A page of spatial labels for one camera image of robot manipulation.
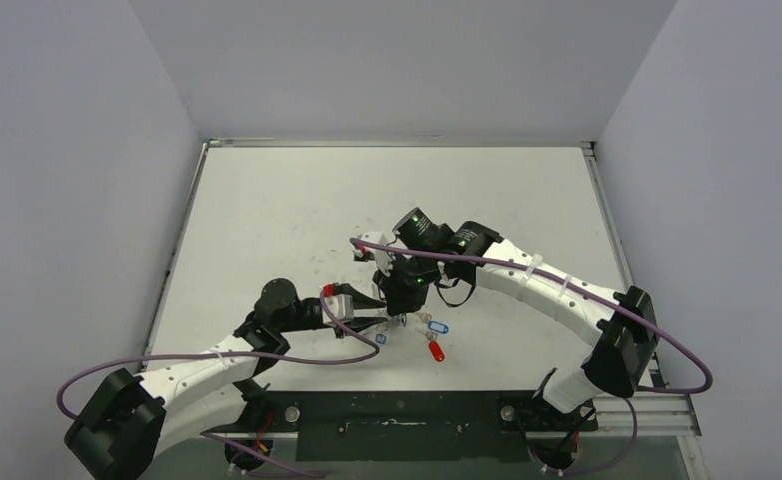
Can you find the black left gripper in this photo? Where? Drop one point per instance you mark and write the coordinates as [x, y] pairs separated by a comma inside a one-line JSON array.
[[357, 324]]

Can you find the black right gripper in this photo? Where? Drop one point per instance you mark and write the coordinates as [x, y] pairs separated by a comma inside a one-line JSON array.
[[399, 302]]

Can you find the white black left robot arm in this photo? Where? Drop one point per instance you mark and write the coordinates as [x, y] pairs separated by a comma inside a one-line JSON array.
[[132, 418]]

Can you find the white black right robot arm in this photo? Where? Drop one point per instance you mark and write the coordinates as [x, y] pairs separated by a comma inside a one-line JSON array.
[[616, 325]]

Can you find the blue white key tag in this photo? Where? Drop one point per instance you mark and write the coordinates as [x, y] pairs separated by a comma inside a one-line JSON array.
[[438, 327]]

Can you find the red key tag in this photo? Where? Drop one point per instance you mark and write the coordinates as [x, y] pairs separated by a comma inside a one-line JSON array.
[[436, 351]]

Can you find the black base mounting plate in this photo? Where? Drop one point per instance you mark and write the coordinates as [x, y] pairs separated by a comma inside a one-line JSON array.
[[411, 425]]

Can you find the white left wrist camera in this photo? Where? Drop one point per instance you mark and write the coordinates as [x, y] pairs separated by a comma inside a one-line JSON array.
[[336, 306]]

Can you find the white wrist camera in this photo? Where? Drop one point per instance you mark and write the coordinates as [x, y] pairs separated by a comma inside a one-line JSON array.
[[369, 247], [336, 306]]

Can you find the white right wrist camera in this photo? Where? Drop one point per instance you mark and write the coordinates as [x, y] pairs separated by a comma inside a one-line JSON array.
[[369, 247]]

